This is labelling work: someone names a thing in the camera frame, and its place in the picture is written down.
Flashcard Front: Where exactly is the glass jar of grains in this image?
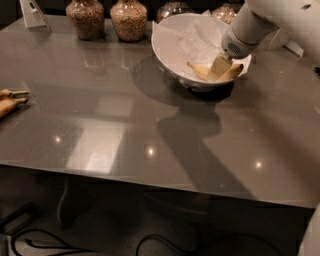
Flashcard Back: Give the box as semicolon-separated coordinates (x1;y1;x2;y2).
66;0;104;40
110;0;147;42
156;0;194;22
211;3;242;25

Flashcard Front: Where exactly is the black cable on floor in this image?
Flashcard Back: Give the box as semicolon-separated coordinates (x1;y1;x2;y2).
9;228;194;256

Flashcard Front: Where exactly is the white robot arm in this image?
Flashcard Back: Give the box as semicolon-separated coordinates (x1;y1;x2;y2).
211;0;320;77

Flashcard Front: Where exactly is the white bowl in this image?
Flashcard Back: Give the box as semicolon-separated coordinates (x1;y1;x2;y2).
151;13;253;93

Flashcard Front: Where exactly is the white paper napkin in bowl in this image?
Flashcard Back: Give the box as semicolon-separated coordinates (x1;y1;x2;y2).
152;10;250;81

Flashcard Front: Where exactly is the banana on table upper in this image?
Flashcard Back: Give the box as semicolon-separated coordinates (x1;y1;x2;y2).
0;89;29;98

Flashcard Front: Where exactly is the glass jar of grains left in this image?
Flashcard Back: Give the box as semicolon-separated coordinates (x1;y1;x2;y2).
66;0;104;40

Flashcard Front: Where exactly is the white stand left back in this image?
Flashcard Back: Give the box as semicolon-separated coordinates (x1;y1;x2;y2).
19;0;52;32

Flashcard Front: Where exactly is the yellow banana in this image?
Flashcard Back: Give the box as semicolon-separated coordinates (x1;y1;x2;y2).
187;62;244;82

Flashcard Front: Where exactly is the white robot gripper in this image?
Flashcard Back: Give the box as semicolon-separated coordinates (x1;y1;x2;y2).
207;3;279;81

